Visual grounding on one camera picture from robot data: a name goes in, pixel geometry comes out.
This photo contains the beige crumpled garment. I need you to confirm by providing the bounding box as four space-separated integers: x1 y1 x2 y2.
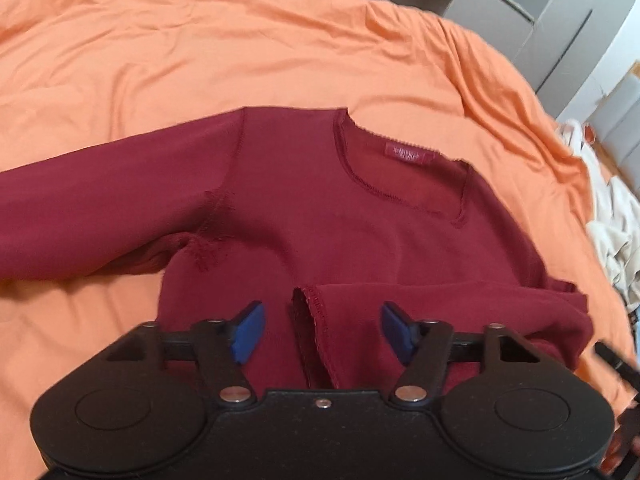
555 119 639 312

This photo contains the orange duvet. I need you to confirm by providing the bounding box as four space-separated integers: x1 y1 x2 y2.
1 0 634 479

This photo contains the grey wall cabinet unit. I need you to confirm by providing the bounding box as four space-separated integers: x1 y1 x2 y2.
390 0 638 117

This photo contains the dark red long-sleeve sweater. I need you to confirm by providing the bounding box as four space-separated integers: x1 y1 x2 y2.
1 107 593 390

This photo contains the person's right hand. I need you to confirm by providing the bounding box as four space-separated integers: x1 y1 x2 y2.
600 404 639 479

